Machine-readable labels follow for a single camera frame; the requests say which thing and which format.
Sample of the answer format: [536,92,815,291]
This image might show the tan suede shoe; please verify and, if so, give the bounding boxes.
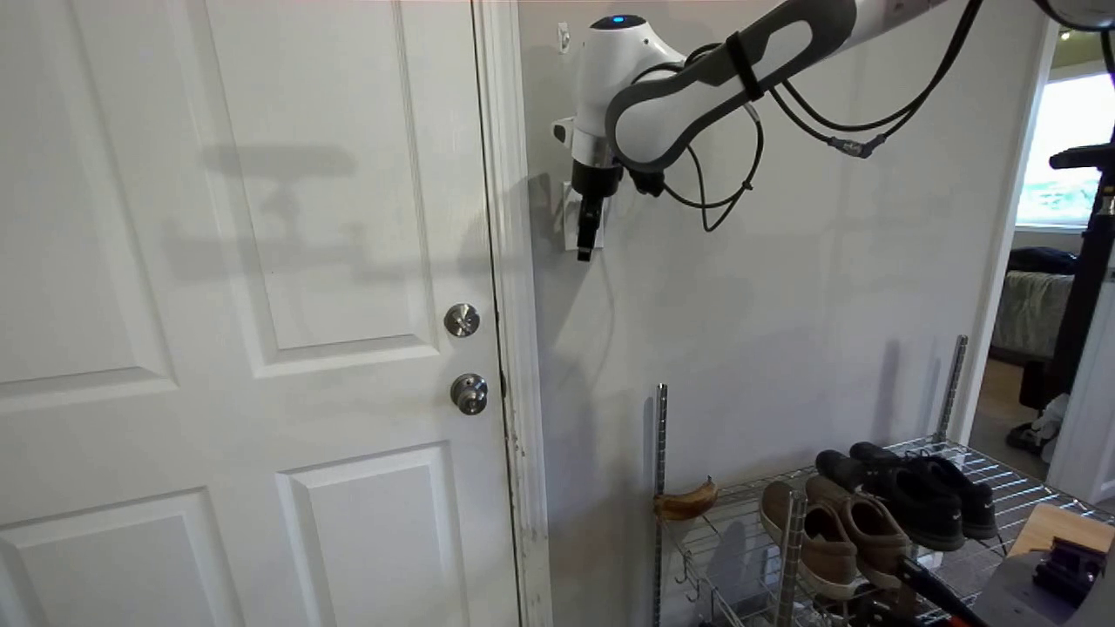
[805,479,910,575]
[760,480,858,598]

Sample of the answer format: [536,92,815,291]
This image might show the black shoe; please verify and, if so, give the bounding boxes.
[815,447,967,550]
[906,458,997,539]

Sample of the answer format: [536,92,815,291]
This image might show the yellow banana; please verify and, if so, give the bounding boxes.
[654,479,717,523]

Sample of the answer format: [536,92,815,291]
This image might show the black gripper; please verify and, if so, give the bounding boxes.
[572,165,625,262]

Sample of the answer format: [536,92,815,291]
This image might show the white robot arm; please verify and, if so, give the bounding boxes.
[556,0,983,262]

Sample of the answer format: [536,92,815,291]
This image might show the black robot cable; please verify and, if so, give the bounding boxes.
[631,0,991,237]

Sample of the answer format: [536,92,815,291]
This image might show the silver deadbolt lock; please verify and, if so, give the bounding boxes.
[444,305,480,339]

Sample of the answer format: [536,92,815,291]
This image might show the wire shoe rack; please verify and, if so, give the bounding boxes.
[646,335,1115,627]

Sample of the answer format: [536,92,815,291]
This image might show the white panel door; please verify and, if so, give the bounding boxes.
[0,0,521,627]

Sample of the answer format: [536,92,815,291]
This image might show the white wall switch plate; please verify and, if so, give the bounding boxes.
[556,188,602,262]

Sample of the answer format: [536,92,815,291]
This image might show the silver door knob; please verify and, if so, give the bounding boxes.
[451,373,492,416]

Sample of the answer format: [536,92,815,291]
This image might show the cardboard box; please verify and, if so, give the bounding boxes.
[1010,507,1115,557]

